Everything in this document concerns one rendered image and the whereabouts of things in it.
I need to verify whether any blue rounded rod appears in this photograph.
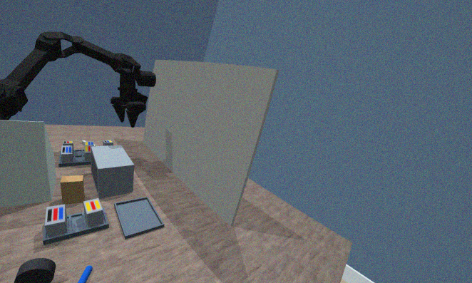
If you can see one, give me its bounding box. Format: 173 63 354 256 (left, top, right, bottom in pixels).
78 265 93 283

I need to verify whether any grey flat panel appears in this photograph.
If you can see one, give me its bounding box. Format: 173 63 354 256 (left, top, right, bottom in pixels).
143 60 279 226

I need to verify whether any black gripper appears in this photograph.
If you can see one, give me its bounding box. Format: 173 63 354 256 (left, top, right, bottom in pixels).
111 85 146 128

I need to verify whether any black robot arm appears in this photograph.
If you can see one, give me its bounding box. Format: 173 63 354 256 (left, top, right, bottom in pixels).
0 31 156 120

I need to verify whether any brown cardboard box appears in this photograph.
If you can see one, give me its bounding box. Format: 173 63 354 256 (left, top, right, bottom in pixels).
61 175 85 205

